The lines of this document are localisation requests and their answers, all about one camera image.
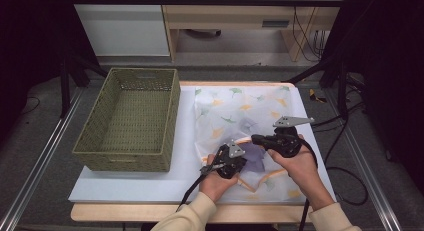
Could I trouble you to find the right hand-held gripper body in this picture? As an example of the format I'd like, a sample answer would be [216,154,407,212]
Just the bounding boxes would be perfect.
[264,115,315,159]

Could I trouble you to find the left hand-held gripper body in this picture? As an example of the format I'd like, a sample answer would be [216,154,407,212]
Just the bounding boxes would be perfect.
[214,140,248,179]

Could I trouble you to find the purple cloth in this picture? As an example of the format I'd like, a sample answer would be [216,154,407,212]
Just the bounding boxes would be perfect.
[229,117,268,175]

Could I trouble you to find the leaf-print mesh laundry bag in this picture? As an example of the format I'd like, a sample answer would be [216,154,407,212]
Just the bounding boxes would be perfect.
[193,85,331,203]

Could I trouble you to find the green woven basket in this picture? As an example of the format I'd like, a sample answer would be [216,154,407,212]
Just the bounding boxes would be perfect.
[72,67,182,173]

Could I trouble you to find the person's left hand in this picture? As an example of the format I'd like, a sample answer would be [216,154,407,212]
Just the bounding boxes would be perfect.
[199,154,239,203]

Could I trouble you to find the person's right hand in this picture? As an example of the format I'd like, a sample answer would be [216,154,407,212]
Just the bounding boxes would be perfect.
[267,134,334,211]

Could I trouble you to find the yellow and black tool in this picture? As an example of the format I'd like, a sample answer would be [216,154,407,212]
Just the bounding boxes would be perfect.
[308,88,328,104]

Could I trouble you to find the black metal stand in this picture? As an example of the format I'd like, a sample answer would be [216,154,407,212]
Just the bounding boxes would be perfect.
[286,55,351,121]
[59,54,109,119]

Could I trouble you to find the white board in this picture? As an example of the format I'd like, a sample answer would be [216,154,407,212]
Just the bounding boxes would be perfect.
[68,85,338,205]

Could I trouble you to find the light wooden table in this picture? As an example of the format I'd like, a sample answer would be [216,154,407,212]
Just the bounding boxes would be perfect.
[70,80,338,224]

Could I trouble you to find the wooden desk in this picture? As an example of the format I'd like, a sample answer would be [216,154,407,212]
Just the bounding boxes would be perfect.
[159,0,348,63]

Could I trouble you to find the black curtain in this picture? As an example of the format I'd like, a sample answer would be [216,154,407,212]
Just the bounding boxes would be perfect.
[319,0,424,185]
[0,0,101,142]

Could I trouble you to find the black horizontal bar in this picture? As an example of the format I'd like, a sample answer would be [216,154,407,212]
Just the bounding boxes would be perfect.
[66,0,348,8]

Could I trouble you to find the white cabinet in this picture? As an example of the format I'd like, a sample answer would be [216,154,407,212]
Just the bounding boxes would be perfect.
[67,0,171,58]

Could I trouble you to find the left hand-held gripper cable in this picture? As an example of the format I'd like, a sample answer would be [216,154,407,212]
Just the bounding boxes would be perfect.
[175,163,218,213]

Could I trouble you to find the hand-held gripper cable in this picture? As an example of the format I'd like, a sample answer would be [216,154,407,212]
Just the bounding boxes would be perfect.
[175,163,218,213]
[298,137,369,231]

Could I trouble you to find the black floor cables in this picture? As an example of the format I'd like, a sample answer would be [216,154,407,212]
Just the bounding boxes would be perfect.
[311,102,366,165]

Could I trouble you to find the right hand-held gripper cable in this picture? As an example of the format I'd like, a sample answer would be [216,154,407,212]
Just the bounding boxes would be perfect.
[298,137,369,231]

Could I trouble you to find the hanging black cables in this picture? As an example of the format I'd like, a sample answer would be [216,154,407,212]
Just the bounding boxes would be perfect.
[291,5,326,63]

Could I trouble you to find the aluminium rail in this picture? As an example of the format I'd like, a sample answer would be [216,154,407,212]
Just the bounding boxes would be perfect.
[324,89,403,231]
[0,87,84,231]

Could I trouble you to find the thin black cable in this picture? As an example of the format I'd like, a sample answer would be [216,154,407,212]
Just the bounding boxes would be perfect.
[18,95,42,116]

